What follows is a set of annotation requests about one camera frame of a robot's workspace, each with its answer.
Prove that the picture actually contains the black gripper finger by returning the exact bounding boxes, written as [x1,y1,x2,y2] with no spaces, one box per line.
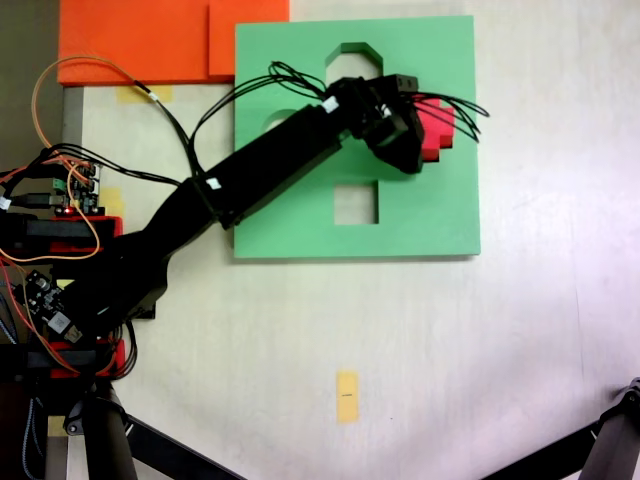
[372,107,427,176]

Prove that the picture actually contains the red cross columnar block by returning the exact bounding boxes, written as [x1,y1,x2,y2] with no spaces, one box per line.
[413,98,457,164]

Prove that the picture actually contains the green shape hole board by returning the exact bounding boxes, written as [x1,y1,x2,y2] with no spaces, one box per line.
[232,14,482,261]

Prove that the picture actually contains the small orange foam slab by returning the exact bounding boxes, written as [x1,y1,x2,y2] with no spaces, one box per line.
[207,0,291,79]

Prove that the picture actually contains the yellow tape marker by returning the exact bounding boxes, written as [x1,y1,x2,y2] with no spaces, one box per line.
[335,370,361,425]

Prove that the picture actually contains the wide yellow tape strip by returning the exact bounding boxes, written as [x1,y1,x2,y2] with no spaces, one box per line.
[115,85,175,105]

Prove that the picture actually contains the large orange foam slab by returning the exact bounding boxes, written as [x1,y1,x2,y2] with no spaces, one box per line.
[57,0,236,85]

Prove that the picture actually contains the small yellow tape piece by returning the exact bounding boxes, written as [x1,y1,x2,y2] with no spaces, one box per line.
[101,187,125,217]

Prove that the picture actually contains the circuit board with green terminal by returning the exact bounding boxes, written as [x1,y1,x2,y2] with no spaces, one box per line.
[49,159,106,219]

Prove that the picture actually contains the thin black tripod brace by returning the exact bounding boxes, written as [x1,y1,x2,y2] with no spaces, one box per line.
[479,424,601,480]
[124,414,249,480]

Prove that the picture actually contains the thick black tripod leg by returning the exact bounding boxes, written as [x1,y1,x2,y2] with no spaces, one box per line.
[79,384,139,480]
[579,377,640,480]

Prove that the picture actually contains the black power converter board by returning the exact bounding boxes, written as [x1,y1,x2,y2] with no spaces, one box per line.
[13,269,84,344]

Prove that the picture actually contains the black gripper cable loops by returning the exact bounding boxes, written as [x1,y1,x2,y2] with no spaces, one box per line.
[407,91,491,145]

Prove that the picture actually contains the black forearm cable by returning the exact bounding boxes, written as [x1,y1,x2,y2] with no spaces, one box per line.
[188,60,332,176]

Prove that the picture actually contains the long black cable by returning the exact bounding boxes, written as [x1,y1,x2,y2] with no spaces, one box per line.
[133,79,199,177]

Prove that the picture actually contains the black base cable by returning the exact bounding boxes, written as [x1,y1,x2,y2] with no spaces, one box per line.
[27,143,181,187]

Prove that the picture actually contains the red printed base bracket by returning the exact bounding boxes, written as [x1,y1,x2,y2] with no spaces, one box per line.
[47,337,126,379]
[49,214,125,254]

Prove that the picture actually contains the orange wire loop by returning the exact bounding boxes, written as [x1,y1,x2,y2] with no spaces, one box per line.
[31,55,139,171]

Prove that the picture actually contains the black USB cable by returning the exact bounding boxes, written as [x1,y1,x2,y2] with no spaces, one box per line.
[0,192,66,209]

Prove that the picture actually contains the blue white braided cable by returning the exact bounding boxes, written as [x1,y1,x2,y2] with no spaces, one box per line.
[22,397,46,479]

